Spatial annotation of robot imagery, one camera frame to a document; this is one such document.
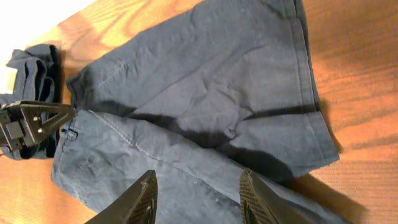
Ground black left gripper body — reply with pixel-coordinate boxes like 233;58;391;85
1;104;31;150

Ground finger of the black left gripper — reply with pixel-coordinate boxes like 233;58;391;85
12;101;76;146

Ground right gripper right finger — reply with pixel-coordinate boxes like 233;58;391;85
239;169;311;224

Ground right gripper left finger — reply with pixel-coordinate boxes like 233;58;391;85
86;170;158;224

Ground blue denim shorts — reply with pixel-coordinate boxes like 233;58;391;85
51;0;343;223

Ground folded dark navy garment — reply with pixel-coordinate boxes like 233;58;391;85
1;44;62;160

